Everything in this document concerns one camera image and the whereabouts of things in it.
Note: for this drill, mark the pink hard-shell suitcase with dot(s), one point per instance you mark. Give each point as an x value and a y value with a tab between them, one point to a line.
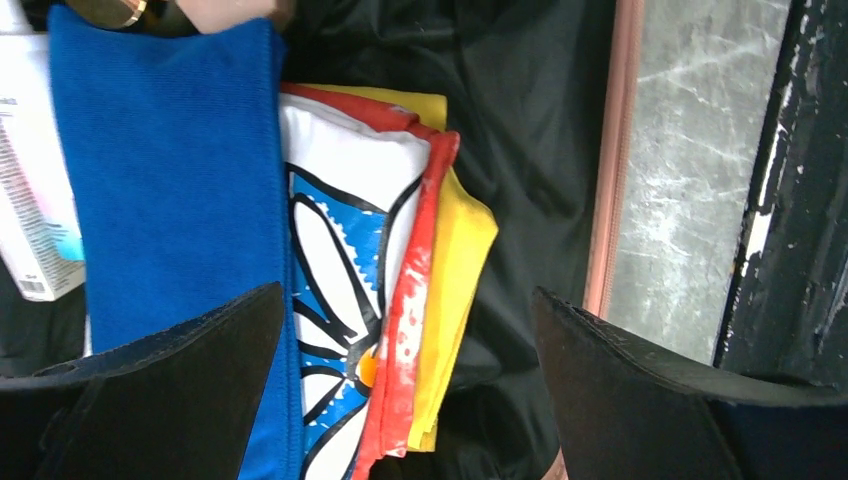
523	84

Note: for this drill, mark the blue folded towel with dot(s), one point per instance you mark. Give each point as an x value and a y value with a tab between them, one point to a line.
174	154

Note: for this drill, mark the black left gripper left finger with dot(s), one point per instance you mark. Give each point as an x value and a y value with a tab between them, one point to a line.
177	404

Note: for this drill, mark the white flower print shirt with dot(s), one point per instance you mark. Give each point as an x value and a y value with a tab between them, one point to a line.
363	179

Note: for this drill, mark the yellow folded cloth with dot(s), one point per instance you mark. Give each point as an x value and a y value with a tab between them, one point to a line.
465	232

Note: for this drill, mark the white cosmetic box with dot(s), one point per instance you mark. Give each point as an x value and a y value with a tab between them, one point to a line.
40	238

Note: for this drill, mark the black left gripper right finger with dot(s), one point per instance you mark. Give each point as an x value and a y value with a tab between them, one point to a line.
627	408

